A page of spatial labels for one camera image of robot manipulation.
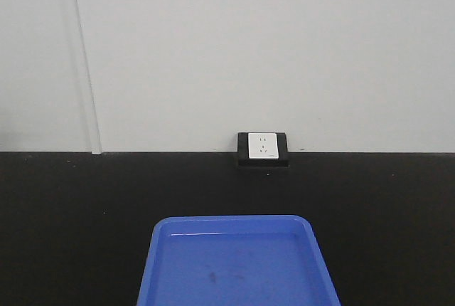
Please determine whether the white wall power socket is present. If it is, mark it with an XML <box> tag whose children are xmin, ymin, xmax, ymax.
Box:
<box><xmin>247</xmin><ymin>132</ymin><xmax>279</xmax><ymax>160</ymax></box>

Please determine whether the blue plastic tray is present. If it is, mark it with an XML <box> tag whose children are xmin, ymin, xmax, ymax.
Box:
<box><xmin>137</xmin><ymin>215</ymin><xmax>340</xmax><ymax>305</ymax></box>

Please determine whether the black socket housing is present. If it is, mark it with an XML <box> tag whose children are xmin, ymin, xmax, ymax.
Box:
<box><xmin>237</xmin><ymin>132</ymin><xmax>289</xmax><ymax>169</ymax></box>

